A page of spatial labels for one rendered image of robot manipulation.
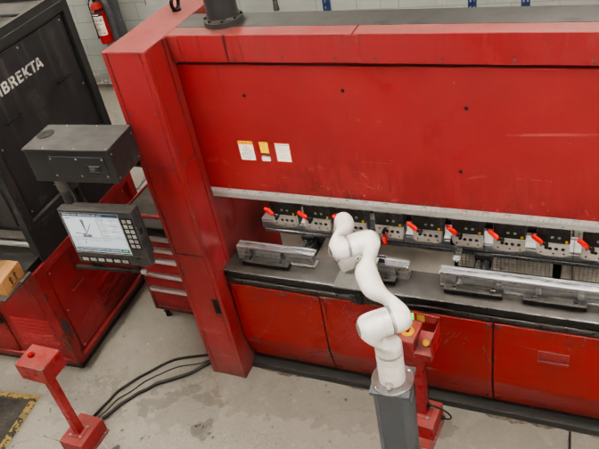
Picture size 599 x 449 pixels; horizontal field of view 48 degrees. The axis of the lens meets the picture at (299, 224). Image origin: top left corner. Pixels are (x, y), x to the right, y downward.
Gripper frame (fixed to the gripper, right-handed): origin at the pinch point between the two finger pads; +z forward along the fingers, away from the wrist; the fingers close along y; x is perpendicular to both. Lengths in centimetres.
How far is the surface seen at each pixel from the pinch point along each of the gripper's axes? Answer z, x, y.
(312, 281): 6.2, 16.7, 26.8
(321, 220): -15.6, -15.1, 20.7
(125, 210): -84, 11, 93
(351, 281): -6.0, 11.7, -1.9
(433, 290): 16.6, 4.2, -39.3
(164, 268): 35, 34, 155
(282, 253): 9, 6, 52
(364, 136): -53, -53, -9
